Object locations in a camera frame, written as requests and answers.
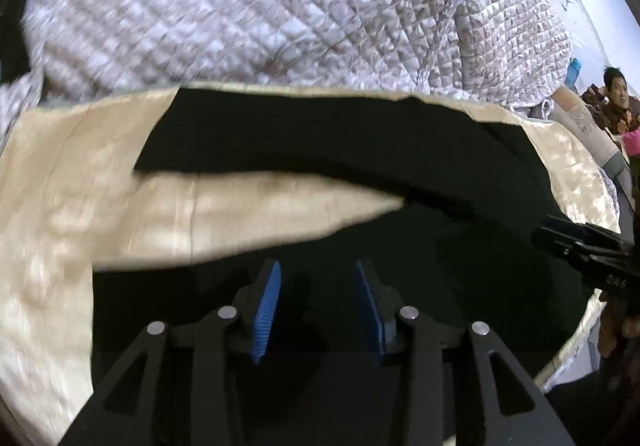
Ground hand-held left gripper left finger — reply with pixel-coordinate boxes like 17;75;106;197
59;258;283;446

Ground black pants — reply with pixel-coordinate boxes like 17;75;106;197
90;86;608;446

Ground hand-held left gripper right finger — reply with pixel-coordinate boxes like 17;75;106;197
354;260;576;446

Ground beige satin blanket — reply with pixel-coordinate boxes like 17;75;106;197
0;86;623;446

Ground person's right hand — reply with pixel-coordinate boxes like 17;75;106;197
597;293;640;362

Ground quilted floral bedspread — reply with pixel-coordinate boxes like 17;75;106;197
0;0;573;139

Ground low grey table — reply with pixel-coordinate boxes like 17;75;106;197
552;84;632;199

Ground white wall board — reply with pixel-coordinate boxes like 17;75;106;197
545;0;617;69

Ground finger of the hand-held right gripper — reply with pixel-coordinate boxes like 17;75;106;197
531;215;608;271

